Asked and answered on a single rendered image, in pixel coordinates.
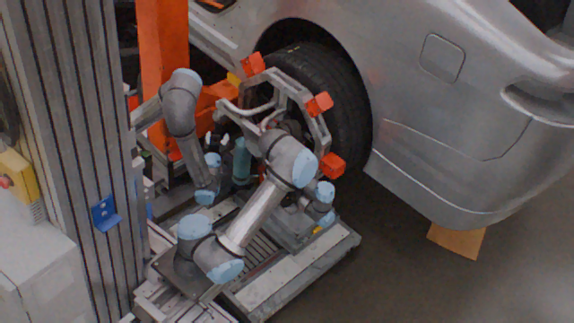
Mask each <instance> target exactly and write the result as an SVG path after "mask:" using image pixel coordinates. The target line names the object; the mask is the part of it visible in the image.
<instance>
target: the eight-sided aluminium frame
mask: <svg viewBox="0 0 574 323"><path fill-rule="evenodd" d="M265 81H268V82H269V83H270V84H271V85H273V86H275V87H276V88H278V89H279V90H280V91H282V92H284V93H286V94H288V95H289V97H291V98H292V99H294V100H295V101H297V103H298V104H299V106H300V110H301V112H302V114H303V117H304V118H305V121H306V123H307V125H308V127H309V131H310V133H311V134H312V137H313V139H314V141H315V148H314V152H313V154H314V155H315V156H316V157H317V171H316V173H315V175H314V178H316V179H319V178H321V177H322V176H325V174H323V173H322V172H320V171H319V170H318V165H319V160H320V158H321V157H323V156H325V155H327V154H328V153H329V152H330V148H331V144H332V137H331V134H330V133H329V131H328V129H327V127H326V123H325V121H323V119H322V118H321V114H320V113H319V114H317V115H316V116H315V117H314V118H311V117H310V116H309V113H308V111H307V110H306V108H305V106H304V103H305V102H307V101H308V100H310V99H312V98H313V96H312V94H311V92H310V91H309V90H308V89H306V88H304V87H303V86H301V85H300V84H298V83H296V82H295V81H294V80H292V79H291V78H290V77H289V76H287V75H286V74H285V73H284V72H283V71H280V69H278V68H276V67H275V66H274V67H270V68H268V69H266V70H265V71H263V72H261V73H259V74H257V75H256V76H254V77H251V78H249V79H246V80H244V81H242V82H241V83H239V87H238V89H239V92H238V105H237V108H240V109H252V101H253V91H254V86H255V85H258V84H260V83H263V82H265ZM244 118H245V119H246V120H248V121H249V122H250V123H251V124H253V125H254V126H255V123H254V121H253V119H252V115H251V117H244ZM254 156H255V155H254ZM255 157H256V159H257V160H258V162H259V163H260V162H261V163H262V164H263V165H264V166H266V163H265V158H264V156H263V155H262V156H259V157H257V156H255Z"/></svg>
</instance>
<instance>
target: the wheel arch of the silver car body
mask: <svg viewBox="0 0 574 323"><path fill-rule="evenodd" d="M332 36H334V37H333V38H332V40H331V41H330V43H329V44H328V45H327V46H328V47H330V48H331V49H333V50H334V51H336V52H337V53H338V52H339V48H340V45H342V46H343V44H342V43H341V42H340V41H339V39H338V38H337V37H336V36H335V35H334V34H333V33H332V32H331V31H329V30H328V29H327V28H325V27H324V26H322V25H321V24H319V23H316V22H313V21H312V20H310V19H307V18H304V17H299V16H285V17H282V18H278V19H276V20H274V21H272V22H270V23H268V24H267V25H266V26H265V27H264V28H263V29H262V30H261V32H260V33H259V35H258V36H257V40H256V42H255V44H254V47H253V49H252V52H251V55H253V54H255V53H256V52H259V53H260V55H261V57H264V56H267V55H269V54H271V53H273V52H275V51H276V50H279V49H282V48H285V47H287V46H290V45H291V44H293V43H296V42H300V41H313V42H316V43H321V44H324V45H325V44H326V43H327V42H328V41H329V39H330V38H331V37H332ZM343 48H344V52H343V55H345V59H346V61H347V62H349V64H350V65H351V66H352V67H353V69H354V71H356V73H357V75H358V76H360V77H361V81H362V82H363V83H364V86H365V87H366V90H367V93H368V95H369V92H368V89H367V86H366V83H365V82H364V79H363V76H362V74H361V71H359V69H358V67H357V65H356V64H355V62H354V61H353V59H352V57H351V55H350V54H349V52H348V51H347V50H346V48H345V47H344V46H343ZM369 99H370V95H369ZM370 106H371V112H372V120H373V140H372V146H371V151H370V157H371V154H372V149H373V144H374V117H373V110H372V105H371V101H370ZM370 157H369V159H368V162H367V164H366V166H365V168H363V170H362V171H365V170H366V169H367V167H368V165H369V162H370Z"/></svg>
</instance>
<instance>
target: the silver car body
mask: <svg viewBox="0 0 574 323"><path fill-rule="evenodd" d="M285 16H299V17H304V18H307V19H310V20H312V21H313V22H316V23H319V24H321V25H322V26H324V27H325V28H327V29H328V30H329V31H331V32H332V33H333V34H334V35H335V36H336V37H337V38H338V39H339V41H340V42H341V43H342V44H343V46H344V47H345V48H346V50H347V51H348V52H349V54H350V55H351V57H352V59H353V61H354V62H355V64H356V65H357V67H358V69H359V71H361V74H362V76H363V79H364V82H365V83H366V86H367V89H368V92H369V95H370V101H371V105H372V110H373V117H374V144H373V149H372V154H371V157H370V162H369V165H368V167H367V169H366V170H365V171H364V172H366V173H367V174H368V175H370V176H371V177H372V178H374V179H375V180H376V181H377V182H379V183H380V184H381V185H383V186H384V187H385V188H387V189H388V190H390V191H391V192H392V193H394V194H395V195H396V196H399V197H400V198H402V199H403V200H404V201H405V202H406V203H407V204H408V205H409V206H410V207H412V208H413V209H415V210H416V211H417V212H419V213H420V214H422V215H423V216H424V217H426V218H427V219H429V220H431V221H432V222H434V223H436V224H437V225H439V226H441V227H444V228H447V229H450V230H457V231H469V230H474V229H479V228H482V227H485V226H489V225H491V224H494V223H496V222H499V221H501V220H503V219H504V218H507V217H509V216H511V215H512V214H514V213H515V212H517V211H518V210H520V209H521V208H523V207H524V206H525V205H527V204H529V203H531V202H532V201H533V200H535V199H536V198H537V197H538V196H540V194H541V193H542V192H543V191H544V190H546V189H547V188H550V187H551V186H553V185H554V184H556V183H557V182H559V181H560V180H562V179H564V178H565V177H566V176H568V175H569V174H571V173H572V172H573V171H574V0H188V40H189V41H190V43H191V44H193V45H194V46H195V47H197V48H198V49H200V50H201V51H202V52H205V54H206V55H208V56H209V57H211V58H212V59H213V60H215V61H216V62H217V63H219V64H220V65H222V66H223V67H225V68H226V69H227V70H229V71H230V72H231V73H233V74H234V76H236V77H237V78H238V79H240V80H241V81H244V80H246V79H247V76H246V73H245V70H244V68H243V66H242V64H241V63H240V62H239V61H240V60H241V59H243V58H245V57H248V56H250V55H251V52H252V49H253V47H254V44H255V42H256V40H257V36H258V35H259V33H260V32H261V30H262V29H263V28H264V27H265V26H266V25H267V24H268V23H270V22H272V21H274V20H276V19H278V18H282V17H285Z"/></svg>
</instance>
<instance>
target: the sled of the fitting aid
mask: <svg viewBox="0 0 574 323"><path fill-rule="evenodd" d="M259 184H260V178H257V179H255V180H253V182H252V183H250V184H248V185H247V186H245V187H244V188H242V189H241V190H239V191H236V192H235V193H233V202H234V203H235V204H236V205H238V206H239V208H240V209H241V210H242V209H243V208H244V206H245V204H246V203H247V202H248V200H249V198H248V197H247V195H248V191H249V190H250V189H252V188H254V187H255V186H257V185H259ZM334 214H335V220H334V221H333V223H332V224H331V225H330V226H329V227H327V228H322V227H320V226H319V225H317V226H315V227H314V228H313V229H311V230H310V231H308V232H307V233H305V234H304V235H303V236H301V237H300V238H299V239H297V240H295V239H294V238H293V237H292V236H291V235H290V234H289V233H288V232H287V231H286V230H285V229H284V228H282V227H280V226H279V225H278V224H277V223H276V222H274V221H273V220H272V219H271V218H270V217H268V218H267V219H266V221H265V222H264V224H263V225H262V226H261V227H262V228H263V229H264V230H265V231H266V232H267V233H268V234H270V235H271V236H272V237H273V238H274V239H275V240H276V241H277V242H279V243H280V244H282V245H283V246H284V247H285V248H286V249H287V251H288V252H290V253H291V254H292V255H293V256H294V257H295V256H297V255H298V254H299V253H300V252H301V251H302V250H303V249H304V248H306V247H307V246H308V245H309V244H310V243H312V242H313V241H314V240H316V239H317V238H319V237H320V236H321V235H324V234H325V233H326V232H327V231H329V230H330V229H332V228H333V227H334V226H336V225H337V224H338V222H339V218H340V215H339V214H338V213H337V212H336V211H334Z"/></svg>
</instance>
